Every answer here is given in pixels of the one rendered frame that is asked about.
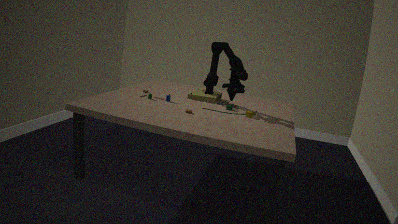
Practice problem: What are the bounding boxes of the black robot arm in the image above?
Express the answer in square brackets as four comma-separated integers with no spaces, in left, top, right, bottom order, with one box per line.
[203,42,248,95]

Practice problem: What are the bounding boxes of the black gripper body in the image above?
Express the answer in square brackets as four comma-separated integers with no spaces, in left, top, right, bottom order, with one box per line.
[222,77,245,93]

